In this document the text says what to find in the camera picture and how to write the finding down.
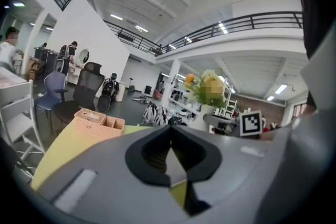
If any woven wicker basket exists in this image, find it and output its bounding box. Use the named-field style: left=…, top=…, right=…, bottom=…
left=73, top=108, right=125, bottom=140

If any round wall mirror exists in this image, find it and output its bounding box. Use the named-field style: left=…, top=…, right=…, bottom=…
left=78, top=48, right=90, bottom=64

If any potted flower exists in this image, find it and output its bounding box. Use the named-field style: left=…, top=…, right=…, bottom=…
left=183, top=69, right=229, bottom=132

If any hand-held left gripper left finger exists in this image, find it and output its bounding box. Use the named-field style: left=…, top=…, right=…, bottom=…
left=125, top=124, right=172, bottom=188

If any cluster of white backpacks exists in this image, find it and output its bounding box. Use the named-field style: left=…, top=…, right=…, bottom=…
left=142, top=102, right=169, bottom=127

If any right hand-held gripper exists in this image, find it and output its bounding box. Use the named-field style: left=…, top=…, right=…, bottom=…
left=203, top=110, right=264, bottom=140

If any blue office chair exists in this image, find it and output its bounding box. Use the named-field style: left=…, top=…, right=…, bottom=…
left=35, top=71, right=68, bottom=124

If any black mesh office chair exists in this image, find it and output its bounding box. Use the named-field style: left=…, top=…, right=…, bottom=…
left=53, top=61, right=106, bottom=124

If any yellow tray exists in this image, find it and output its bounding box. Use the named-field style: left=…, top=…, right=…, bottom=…
left=30, top=124, right=187, bottom=208

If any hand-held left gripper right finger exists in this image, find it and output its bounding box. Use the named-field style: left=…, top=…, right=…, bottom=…
left=170, top=124, right=223, bottom=217

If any white wooden chair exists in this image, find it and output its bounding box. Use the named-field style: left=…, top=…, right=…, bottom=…
left=0, top=79, right=46, bottom=164

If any white storage shelving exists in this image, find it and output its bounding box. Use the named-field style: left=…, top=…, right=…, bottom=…
left=167, top=73, right=202, bottom=122

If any black balcony railing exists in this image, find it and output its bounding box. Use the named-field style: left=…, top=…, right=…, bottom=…
left=103, top=11, right=305, bottom=57

